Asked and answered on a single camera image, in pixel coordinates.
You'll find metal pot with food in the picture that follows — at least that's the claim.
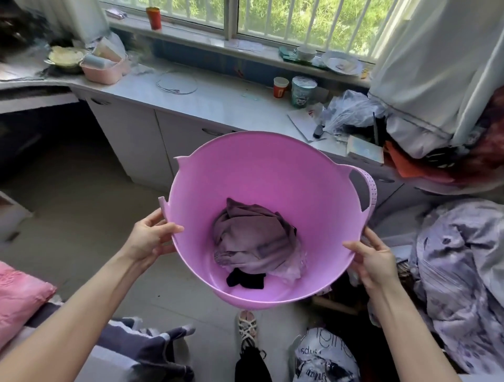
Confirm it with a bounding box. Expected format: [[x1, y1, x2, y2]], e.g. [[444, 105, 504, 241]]
[[44, 46, 86, 75]]

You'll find person's black trouser leg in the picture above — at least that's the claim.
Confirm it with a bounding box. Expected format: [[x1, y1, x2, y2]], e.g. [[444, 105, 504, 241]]
[[235, 346, 273, 382]]

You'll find pink plastic basket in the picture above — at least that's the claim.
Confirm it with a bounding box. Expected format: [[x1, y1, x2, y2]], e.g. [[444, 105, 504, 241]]
[[80, 54, 131, 85]]

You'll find clear glass pot lid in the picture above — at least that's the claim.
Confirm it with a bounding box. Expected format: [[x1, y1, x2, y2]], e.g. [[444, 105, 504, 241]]
[[156, 71, 198, 95]]

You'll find person's sandaled foot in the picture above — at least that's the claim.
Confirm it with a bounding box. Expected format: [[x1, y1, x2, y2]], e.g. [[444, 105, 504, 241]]
[[237, 310, 258, 351]]

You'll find grey white striped cloth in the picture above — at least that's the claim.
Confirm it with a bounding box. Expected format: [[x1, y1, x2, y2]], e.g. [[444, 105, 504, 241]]
[[24, 302, 196, 382]]

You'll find white paper sheet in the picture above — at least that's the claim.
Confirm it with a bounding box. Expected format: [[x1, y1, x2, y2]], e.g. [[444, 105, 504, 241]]
[[287, 103, 335, 143]]

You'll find window frame with bars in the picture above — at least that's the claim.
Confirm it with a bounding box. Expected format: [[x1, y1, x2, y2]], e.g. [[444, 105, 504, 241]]
[[98, 0, 414, 63]]

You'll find floral grey bedding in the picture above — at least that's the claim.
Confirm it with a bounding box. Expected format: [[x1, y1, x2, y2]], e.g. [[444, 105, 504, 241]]
[[409, 198, 504, 375]]

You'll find teal round canister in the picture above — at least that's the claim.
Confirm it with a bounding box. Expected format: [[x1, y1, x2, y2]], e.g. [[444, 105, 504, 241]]
[[291, 76, 318, 109]]

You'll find mauve crumpled garment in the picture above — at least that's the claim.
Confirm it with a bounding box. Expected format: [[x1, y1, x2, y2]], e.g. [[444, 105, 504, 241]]
[[213, 198, 298, 275]]

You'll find person's right forearm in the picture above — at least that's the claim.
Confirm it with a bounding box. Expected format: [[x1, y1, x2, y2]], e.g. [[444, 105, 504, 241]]
[[367, 279, 465, 382]]

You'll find red cup on sill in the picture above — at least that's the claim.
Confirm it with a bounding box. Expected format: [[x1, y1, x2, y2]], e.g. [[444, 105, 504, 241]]
[[146, 6, 162, 31]]

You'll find person's left forearm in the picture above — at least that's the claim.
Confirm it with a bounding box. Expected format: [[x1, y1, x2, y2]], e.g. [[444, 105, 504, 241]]
[[0, 248, 147, 382]]

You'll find black white printed bag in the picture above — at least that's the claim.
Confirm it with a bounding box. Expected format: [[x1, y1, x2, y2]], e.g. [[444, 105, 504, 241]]
[[292, 327, 361, 382]]

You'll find small holographic box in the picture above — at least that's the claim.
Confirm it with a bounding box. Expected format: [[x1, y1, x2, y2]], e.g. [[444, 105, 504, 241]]
[[346, 135, 385, 165]]

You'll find white plate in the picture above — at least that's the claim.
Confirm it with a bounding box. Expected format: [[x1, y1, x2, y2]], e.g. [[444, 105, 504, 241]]
[[321, 50, 364, 76]]

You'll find black small garment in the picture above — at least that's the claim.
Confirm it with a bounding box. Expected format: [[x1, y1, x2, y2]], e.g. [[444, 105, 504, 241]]
[[225, 268, 267, 290]]

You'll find white curtain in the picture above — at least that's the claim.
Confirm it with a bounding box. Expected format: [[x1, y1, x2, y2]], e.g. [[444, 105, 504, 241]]
[[368, 0, 504, 160]]

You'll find pink pillow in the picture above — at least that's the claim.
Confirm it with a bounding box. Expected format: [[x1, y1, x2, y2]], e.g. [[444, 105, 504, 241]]
[[0, 261, 57, 349]]

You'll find person's left hand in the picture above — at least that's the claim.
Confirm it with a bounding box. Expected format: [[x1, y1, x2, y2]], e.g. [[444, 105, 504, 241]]
[[129, 208, 185, 263]]

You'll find white cabinet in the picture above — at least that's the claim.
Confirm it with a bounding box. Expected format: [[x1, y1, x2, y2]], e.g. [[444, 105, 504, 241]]
[[71, 87, 434, 225]]

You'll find person's right hand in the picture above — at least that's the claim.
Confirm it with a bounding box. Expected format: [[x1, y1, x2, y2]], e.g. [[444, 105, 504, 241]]
[[343, 226, 401, 293]]

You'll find orange red cloth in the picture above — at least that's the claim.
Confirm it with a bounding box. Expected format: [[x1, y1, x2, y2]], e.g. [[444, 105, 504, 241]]
[[384, 140, 457, 185]]

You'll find purple plastic laundry tub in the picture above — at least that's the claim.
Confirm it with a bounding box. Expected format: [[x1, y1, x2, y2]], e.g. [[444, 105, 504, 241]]
[[158, 131, 378, 311]]

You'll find crumpled clear plastic bag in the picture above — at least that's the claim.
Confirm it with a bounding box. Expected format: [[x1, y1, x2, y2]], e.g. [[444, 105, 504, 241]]
[[320, 90, 387, 134]]

